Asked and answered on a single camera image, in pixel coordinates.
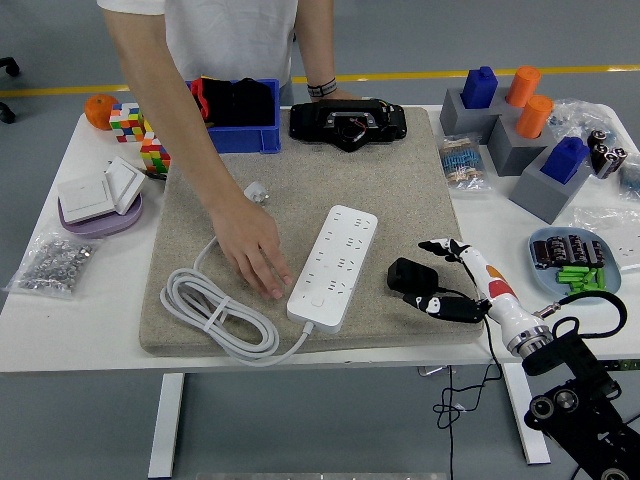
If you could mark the black electronic device housing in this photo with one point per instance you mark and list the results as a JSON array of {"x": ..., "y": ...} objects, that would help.
[{"x": 311, "y": 120}]

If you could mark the black chair caster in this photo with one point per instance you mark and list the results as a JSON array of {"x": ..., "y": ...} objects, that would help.
[
  {"x": 6, "y": 114},
  {"x": 10, "y": 66}
]

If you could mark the white wall switch panel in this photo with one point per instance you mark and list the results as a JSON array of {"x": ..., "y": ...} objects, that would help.
[
  {"x": 84, "y": 199},
  {"x": 126, "y": 182}
]

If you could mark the blue house-shaped block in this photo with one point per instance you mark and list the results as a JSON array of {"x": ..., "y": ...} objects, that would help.
[
  {"x": 564, "y": 162},
  {"x": 479, "y": 90}
]

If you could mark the colourful puzzle cube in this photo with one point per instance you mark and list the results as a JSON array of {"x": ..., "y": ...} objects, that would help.
[
  {"x": 125, "y": 124},
  {"x": 151, "y": 159}
]

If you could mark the black table control panel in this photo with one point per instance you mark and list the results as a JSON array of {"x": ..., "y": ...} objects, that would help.
[{"x": 627, "y": 365}]

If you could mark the person's right forearm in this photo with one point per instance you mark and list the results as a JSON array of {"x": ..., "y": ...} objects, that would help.
[{"x": 195, "y": 155}]

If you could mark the purple tray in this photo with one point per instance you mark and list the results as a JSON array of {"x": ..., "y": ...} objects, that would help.
[{"x": 100, "y": 228}]

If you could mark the black and red cloth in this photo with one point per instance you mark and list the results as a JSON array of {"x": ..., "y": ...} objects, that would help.
[{"x": 240, "y": 102}]

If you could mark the person's left hand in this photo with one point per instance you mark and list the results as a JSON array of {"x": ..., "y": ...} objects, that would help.
[{"x": 340, "y": 95}]

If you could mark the bag of resistors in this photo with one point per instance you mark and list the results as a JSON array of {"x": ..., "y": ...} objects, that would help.
[{"x": 463, "y": 165}]

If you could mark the person's left forearm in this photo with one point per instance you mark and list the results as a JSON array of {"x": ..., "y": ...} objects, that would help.
[{"x": 312, "y": 45}]

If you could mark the orange fruit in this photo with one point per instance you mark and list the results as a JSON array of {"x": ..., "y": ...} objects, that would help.
[{"x": 97, "y": 112}]

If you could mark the clear bag of small parts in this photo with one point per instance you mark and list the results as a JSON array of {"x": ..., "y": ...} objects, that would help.
[{"x": 576, "y": 120}]

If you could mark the orange cylinder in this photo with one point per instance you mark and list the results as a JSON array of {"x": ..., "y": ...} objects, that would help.
[
  {"x": 534, "y": 117},
  {"x": 522, "y": 86}
]

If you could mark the pile of green cylinders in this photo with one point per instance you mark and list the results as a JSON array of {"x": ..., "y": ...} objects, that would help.
[{"x": 575, "y": 274}]

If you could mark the bag of metal nuts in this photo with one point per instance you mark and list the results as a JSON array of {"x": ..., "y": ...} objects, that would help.
[{"x": 54, "y": 266}]

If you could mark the black plug adapter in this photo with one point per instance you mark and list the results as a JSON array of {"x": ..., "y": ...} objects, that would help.
[{"x": 410, "y": 275}]

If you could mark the person's right hand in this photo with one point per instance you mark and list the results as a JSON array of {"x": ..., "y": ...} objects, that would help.
[{"x": 250, "y": 245}]

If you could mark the grey-brown mat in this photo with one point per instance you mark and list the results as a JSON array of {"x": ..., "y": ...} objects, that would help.
[{"x": 350, "y": 175}]

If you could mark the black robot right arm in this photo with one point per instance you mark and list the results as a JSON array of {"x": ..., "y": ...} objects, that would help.
[{"x": 570, "y": 350}]

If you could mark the grey stepped block holder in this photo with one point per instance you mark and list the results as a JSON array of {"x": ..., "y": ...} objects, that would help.
[{"x": 541, "y": 195}]

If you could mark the white power strip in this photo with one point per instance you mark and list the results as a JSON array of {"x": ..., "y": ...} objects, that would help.
[{"x": 345, "y": 235}]

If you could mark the blue plastic bin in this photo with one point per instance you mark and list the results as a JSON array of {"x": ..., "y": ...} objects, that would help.
[{"x": 250, "y": 142}]

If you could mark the light blue dish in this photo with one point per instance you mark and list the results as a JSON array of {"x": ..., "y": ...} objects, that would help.
[{"x": 542, "y": 277}]

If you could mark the black wristband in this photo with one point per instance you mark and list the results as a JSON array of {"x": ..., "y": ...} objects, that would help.
[{"x": 320, "y": 90}]

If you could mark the dark brown capacitor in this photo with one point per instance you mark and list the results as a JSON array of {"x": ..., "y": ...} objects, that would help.
[
  {"x": 559, "y": 250},
  {"x": 576, "y": 251},
  {"x": 541, "y": 251},
  {"x": 595, "y": 253}
]

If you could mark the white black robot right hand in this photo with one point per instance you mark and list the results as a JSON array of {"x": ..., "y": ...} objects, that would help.
[{"x": 500, "y": 290}]

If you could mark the empty clear plastic bag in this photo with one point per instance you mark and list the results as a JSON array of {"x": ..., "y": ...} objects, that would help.
[{"x": 610, "y": 220}]

